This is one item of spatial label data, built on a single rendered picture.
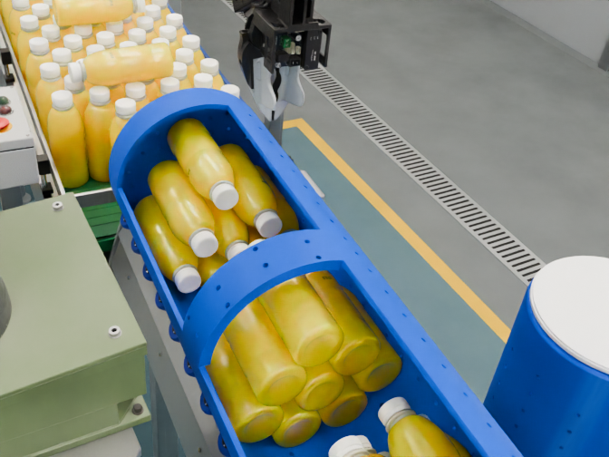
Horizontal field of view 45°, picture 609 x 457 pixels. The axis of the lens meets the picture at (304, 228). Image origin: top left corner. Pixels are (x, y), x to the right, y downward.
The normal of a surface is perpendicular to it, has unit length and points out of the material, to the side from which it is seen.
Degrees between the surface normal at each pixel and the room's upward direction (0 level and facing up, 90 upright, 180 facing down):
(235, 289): 39
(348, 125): 0
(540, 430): 90
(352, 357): 89
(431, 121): 0
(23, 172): 90
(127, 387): 90
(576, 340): 0
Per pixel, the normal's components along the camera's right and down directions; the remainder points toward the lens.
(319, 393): 0.45, 0.58
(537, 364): -0.90, 0.19
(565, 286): 0.10, -0.78
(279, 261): -0.11, -0.72
